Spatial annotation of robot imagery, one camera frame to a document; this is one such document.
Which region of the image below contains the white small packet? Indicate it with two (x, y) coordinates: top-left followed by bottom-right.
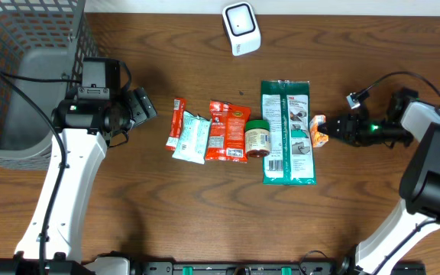
(172, 111), (212, 164)

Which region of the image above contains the green lid jar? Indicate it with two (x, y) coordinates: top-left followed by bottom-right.
(244, 120), (271, 158)

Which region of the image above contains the orange Kleenex tissue pack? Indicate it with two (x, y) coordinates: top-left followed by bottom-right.
(309, 115), (329, 147)

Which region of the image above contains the green white 3M package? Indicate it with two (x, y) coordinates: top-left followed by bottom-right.
(260, 80), (316, 186)

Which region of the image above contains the grey mesh basket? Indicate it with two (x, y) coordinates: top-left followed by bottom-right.
(0, 0), (99, 170)

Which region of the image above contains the black mounting rail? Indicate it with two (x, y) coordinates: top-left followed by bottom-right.
(82, 250), (427, 275)

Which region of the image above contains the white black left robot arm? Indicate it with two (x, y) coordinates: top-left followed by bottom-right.
(0, 57), (157, 275)

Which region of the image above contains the white barcode scanner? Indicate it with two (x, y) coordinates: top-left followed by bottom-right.
(222, 2), (261, 57)

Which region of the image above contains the red packet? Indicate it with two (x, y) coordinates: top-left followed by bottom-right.
(166, 98), (186, 151)

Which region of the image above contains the red snack bag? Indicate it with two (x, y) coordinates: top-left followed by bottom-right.
(205, 101), (251, 163)

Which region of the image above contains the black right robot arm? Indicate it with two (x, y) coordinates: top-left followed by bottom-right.
(316, 88), (440, 274)

